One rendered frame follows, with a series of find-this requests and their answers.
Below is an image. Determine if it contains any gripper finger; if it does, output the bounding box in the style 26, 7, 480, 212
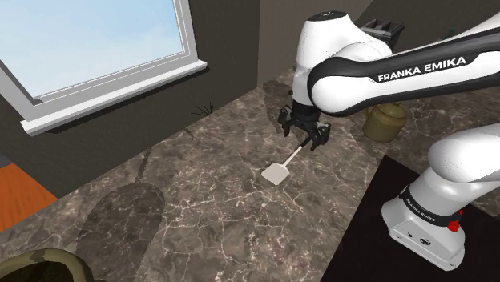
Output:
309, 121, 333, 152
277, 106, 294, 138

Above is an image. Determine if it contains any white spatula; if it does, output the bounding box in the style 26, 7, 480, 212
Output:
260, 138, 313, 187

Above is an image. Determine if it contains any dark robot stand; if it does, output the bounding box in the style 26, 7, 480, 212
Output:
320, 154, 500, 282

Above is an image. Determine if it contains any olive round pot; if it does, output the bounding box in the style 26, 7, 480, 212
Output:
0, 248, 95, 282

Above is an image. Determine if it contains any black toaster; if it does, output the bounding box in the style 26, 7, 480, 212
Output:
361, 18, 405, 50

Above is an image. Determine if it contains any black thin spiky thing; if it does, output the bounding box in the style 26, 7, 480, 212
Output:
191, 102, 214, 117

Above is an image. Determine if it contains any olive round jar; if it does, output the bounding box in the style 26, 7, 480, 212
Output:
361, 102, 409, 144

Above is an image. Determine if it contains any white framed window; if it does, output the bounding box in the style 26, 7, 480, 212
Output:
0, 0, 208, 137

